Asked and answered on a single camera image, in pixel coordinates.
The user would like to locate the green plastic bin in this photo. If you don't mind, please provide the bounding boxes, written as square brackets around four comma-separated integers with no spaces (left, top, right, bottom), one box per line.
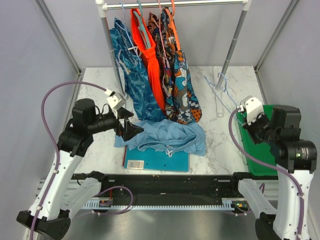
[236,112,277,176]

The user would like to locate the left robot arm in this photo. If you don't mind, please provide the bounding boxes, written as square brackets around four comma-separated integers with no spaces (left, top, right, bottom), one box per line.
[16,98,144,240]

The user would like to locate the orange plastic hanger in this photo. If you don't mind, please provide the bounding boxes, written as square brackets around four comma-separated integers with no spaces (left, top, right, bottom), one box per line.
[165,0,181,51]

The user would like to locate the blue plastic hanger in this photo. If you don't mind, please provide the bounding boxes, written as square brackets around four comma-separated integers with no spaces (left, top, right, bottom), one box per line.
[119,1,140,57]

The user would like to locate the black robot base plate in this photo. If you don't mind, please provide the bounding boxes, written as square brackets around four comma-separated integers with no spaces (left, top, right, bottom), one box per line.
[69,171,280,207]

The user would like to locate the teal plastic hanger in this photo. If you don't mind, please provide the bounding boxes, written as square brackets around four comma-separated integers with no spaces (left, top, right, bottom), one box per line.
[133,0,151,49]

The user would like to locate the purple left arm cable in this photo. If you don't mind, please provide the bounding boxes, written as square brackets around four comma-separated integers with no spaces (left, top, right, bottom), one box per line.
[29,81,111,240]

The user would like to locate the teal folder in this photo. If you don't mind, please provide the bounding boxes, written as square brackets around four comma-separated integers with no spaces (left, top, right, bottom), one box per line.
[122,147,189,172]

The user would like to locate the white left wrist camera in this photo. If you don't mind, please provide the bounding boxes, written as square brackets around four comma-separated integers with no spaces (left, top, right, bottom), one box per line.
[104,88,126,111]

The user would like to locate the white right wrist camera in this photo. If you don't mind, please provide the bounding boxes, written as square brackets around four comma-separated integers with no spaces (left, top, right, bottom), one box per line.
[238,95,265,126]

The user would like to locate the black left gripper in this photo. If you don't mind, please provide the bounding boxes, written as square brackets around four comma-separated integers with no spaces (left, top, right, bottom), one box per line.
[87,107,144,141]

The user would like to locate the left aluminium frame post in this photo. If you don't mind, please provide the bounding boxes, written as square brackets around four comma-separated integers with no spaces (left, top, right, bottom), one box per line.
[33,0,83,77]

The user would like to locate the light blue wire hanger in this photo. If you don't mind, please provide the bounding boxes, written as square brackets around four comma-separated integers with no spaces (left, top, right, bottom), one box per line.
[204,72,238,119]

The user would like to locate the orange shorts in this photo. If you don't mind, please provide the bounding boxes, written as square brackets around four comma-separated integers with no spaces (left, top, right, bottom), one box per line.
[130,8,165,112]

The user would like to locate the light blue shorts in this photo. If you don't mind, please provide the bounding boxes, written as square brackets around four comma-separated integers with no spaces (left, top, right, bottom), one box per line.
[114,119,206,157]

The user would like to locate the pink plastic hanger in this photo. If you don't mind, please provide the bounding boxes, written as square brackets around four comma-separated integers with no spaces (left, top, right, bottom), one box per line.
[157,0,167,58]

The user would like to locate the white metal clothes rack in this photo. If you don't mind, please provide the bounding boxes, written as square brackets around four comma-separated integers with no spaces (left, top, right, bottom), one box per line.
[95,0,253,117]

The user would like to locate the light blue cable duct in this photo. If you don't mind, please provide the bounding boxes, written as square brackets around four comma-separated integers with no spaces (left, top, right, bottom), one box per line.
[81,197,246,211]

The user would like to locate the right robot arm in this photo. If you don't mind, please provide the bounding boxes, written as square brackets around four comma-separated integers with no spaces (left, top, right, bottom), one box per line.
[229,102,318,240]

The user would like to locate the dark comic print shorts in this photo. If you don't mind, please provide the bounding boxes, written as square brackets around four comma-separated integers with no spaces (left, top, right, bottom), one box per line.
[147,11,175,113]

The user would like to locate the colourful cartoon print shorts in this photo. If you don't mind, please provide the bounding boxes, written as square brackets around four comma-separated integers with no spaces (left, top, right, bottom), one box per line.
[162,7,202,125]

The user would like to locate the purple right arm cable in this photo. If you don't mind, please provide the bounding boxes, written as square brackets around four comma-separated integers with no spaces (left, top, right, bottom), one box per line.
[228,107,305,240]

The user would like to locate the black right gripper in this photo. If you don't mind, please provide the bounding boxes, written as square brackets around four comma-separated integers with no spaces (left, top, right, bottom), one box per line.
[242,109,281,146]

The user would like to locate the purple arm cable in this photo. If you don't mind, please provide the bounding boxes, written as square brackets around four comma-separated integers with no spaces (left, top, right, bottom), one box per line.
[228,107,305,240]
[29,81,111,240]

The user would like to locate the aluminium frame post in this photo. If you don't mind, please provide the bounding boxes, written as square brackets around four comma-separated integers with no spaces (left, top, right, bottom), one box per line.
[253,0,301,73]
[33,0,83,77]

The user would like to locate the right aluminium frame post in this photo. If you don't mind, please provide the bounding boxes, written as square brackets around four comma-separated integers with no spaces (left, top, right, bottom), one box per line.
[253,0,301,73]

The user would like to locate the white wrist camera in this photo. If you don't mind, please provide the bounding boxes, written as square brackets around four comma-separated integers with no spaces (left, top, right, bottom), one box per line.
[104,88,126,111]
[238,95,265,126]

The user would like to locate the blue patterned shorts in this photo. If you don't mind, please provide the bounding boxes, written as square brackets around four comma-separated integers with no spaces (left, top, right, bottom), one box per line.
[110,18,166,122]

